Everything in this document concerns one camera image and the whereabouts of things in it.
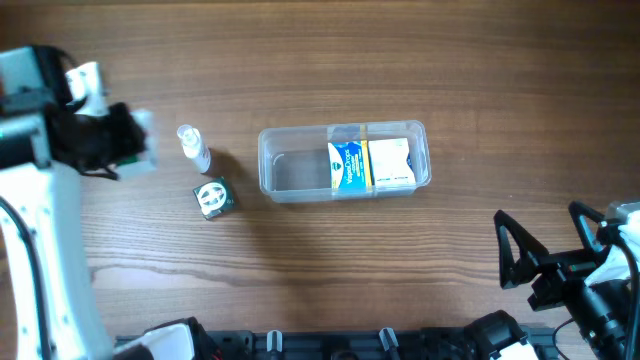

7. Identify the white green Panadol box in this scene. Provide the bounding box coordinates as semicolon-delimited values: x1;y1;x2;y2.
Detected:
114;109;158;180

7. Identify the blue VapoDrops box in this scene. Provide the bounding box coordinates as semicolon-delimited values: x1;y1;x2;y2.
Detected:
327;140;373;192

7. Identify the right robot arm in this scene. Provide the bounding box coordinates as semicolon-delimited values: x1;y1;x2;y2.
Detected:
493;201;639;359

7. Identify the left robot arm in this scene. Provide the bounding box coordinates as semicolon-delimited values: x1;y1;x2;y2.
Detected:
1;45;198;359

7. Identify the clear plastic container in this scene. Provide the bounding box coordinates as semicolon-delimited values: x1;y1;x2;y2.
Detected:
259;120;432;203

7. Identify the white medicine box in container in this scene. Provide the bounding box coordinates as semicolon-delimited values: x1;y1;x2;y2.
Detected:
368;138;416;187

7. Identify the green Zam-Buk ointment box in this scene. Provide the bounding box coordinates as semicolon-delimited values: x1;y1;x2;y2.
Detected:
193;177;236;220

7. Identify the right black cable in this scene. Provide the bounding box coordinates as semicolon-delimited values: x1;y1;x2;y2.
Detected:
552;234;640;360

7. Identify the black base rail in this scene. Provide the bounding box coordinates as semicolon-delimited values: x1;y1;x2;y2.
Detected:
207;326;560;360

